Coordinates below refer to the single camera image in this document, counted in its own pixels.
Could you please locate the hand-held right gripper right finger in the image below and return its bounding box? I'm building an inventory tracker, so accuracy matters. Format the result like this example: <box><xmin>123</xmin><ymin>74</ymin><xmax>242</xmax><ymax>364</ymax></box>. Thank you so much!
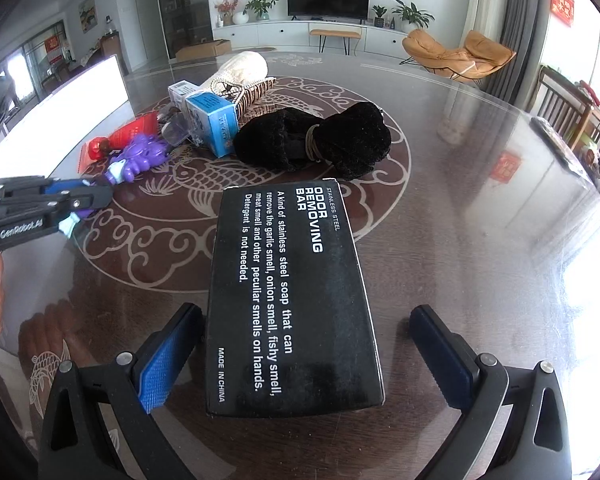
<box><xmin>409</xmin><ymin>304</ymin><xmax>573</xmax><ymax>480</ymax></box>

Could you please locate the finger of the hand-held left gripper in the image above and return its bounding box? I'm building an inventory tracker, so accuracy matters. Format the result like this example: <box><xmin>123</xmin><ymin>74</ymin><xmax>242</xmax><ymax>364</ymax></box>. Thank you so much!
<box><xmin>0</xmin><ymin>186</ymin><xmax>113</xmax><ymax>221</ymax></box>
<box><xmin>0</xmin><ymin>176</ymin><xmax>96</xmax><ymax>203</ymax></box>

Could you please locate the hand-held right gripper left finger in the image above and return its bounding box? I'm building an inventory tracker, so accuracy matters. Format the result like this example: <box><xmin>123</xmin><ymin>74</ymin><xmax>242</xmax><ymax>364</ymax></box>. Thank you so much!
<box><xmin>39</xmin><ymin>302</ymin><xmax>206</xmax><ymax>480</ymax></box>

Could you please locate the purple and teal hair clip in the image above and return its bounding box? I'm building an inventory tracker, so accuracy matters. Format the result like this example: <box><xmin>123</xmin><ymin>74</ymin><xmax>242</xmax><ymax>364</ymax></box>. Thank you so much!
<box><xmin>60</xmin><ymin>204</ymin><xmax>98</xmax><ymax>240</ymax></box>

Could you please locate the red snack packet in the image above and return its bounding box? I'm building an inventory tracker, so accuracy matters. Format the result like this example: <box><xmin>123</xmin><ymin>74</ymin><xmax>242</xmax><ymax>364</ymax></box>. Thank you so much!
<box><xmin>110</xmin><ymin>111</ymin><xmax>161</xmax><ymax>146</ymax></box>

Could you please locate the white medicine box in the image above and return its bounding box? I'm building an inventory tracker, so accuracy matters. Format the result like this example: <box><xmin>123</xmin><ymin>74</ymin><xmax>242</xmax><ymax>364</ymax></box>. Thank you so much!
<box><xmin>168</xmin><ymin>80</ymin><xmax>203</xmax><ymax>107</ymax></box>

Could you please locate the black printed cardboard box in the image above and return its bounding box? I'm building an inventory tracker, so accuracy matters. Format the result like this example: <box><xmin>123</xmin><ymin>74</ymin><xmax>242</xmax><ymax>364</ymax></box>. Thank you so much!
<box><xmin>205</xmin><ymin>178</ymin><xmax>385</xmax><ymax>417</ymax></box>

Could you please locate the blue medicine box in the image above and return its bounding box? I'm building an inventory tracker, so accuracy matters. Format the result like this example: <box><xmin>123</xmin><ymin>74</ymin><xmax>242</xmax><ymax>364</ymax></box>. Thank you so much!
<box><xmin>184</xmin><ymin>91</ymin><xmax>240</xmax><ymax>158</ymax></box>

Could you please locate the brown patterned glass desktop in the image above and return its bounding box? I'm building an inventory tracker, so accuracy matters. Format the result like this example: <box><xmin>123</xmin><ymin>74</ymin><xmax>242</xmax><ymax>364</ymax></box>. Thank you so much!
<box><xmin>0</xmin><ymin>47</ymin><xmax>600</xmax><ymax>480</ymax></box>

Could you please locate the purple plastic hair clip bunch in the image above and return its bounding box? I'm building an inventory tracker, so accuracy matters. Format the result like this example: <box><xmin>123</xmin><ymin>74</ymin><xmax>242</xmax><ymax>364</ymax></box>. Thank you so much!
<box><xmin>105</xmin><ymin>132</ymin><xmax>171</xmax><ymax>186</ymax></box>

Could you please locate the white panel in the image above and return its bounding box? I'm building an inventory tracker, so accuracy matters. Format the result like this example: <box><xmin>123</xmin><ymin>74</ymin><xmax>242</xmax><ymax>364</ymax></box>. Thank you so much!
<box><xmin>0</xmin><ymin>55</ymin><xmax>133</xmax><ymax>186</ymax></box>

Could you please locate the striped metal hair claw clip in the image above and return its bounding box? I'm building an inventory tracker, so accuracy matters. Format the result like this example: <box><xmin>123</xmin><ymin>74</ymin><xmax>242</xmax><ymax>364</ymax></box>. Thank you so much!
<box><xmin>219</xmin><ymin>76</ymin><xmax>277</xmax><ymax>113</ymax></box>

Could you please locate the black velvet hair bow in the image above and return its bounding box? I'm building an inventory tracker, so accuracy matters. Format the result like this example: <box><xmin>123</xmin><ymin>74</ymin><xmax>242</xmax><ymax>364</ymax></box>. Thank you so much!
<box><xmin>232</xmin><ymin>101</ymin><xmax>393</xmax><ymax>181</ymax></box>

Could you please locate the white knitted glove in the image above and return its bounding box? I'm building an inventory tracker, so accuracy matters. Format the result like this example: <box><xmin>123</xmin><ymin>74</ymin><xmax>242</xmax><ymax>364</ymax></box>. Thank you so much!
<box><xmin>202</xmin><ymin>51</ymin><xmax>269</xmax><ymax>98</ymax></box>

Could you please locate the dark glass display cabinet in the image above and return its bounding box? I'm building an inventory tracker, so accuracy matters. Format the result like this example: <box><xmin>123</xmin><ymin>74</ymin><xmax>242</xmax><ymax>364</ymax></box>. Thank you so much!
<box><xmin>155</xmin><ymin>0</ymin><xmax>216</xmax><ymax>61</ymax></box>

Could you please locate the red flower vase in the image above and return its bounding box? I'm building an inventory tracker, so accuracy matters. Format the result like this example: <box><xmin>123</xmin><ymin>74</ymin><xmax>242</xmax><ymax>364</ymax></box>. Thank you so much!
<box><xmin>215</xmin><ymin>0</ymin><xmax>241</xmax><ymax>26</ymax></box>

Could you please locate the white television cabinet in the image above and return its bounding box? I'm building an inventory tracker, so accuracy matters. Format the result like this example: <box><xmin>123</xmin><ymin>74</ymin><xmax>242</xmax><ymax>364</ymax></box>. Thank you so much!
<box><xmin>212</xmin><ymin>16</ymin><xmax>416</xmax><ymax>58</ymax></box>

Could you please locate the bushy green potted plant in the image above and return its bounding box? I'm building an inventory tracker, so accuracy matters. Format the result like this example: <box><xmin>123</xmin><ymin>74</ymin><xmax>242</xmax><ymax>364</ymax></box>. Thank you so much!
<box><xmin>243</xmin><ymin>0</ymin><xmax>279</xmax><ymax>22</ymax></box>

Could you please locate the wooden chair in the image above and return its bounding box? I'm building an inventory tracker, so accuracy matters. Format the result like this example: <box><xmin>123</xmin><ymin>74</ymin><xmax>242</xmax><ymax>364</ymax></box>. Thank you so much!
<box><xmin>535</xmin><ymin>65</ymin><xmax>593</xmax><ymax>148</ymax></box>

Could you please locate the wooden bench stool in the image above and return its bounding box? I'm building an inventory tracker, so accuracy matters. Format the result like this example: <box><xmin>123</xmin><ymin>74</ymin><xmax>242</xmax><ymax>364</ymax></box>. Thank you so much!
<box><xmin>309</xmin><ymin>28</ymin><xmax>362</xmax><ymax>56</ymax></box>

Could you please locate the orange lounge chair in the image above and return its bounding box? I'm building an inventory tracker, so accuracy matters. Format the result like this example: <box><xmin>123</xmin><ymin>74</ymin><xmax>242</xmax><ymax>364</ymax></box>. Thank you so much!
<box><xmin>401</xmin><ymin>28</ymin><xmax>517</xmax><ymax>85</ymax></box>

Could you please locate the grey curtain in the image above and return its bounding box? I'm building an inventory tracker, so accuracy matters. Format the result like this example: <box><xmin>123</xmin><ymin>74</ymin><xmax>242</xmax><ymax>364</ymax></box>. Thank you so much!
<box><xmin>480</xmin><ymin>0</ymin><xmax>556</xmax><ymax>106</ymax></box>

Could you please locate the large leafy potted plant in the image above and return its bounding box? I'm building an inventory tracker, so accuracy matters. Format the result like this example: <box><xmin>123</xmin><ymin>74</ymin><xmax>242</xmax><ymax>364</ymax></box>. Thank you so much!
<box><xmin>391</xmin><ymin>0</ymin><xmax>436</xmax><ymax>33</ymax></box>

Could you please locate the covered standing air conditioner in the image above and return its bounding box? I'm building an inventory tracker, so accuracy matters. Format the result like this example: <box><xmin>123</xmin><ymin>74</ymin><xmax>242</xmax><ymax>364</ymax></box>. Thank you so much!
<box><xmin>467</xmin><ymin>0</ymin><xmax>511</xmax><ymax>53</ymax></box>

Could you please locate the wall painting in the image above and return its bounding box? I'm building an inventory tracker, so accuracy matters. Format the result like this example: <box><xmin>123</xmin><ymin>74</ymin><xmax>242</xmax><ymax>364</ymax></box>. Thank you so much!
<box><xmin>78</xmin><ymin>0</ymin><xmax>97</xmax><ymax>33</ymax></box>

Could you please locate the red wall hanging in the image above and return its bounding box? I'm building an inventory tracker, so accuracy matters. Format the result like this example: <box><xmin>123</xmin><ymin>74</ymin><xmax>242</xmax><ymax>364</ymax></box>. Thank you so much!
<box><xmin>550</xmin><ymin>0</ymin><xmax>576</xmax><ymax>28</ymax></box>

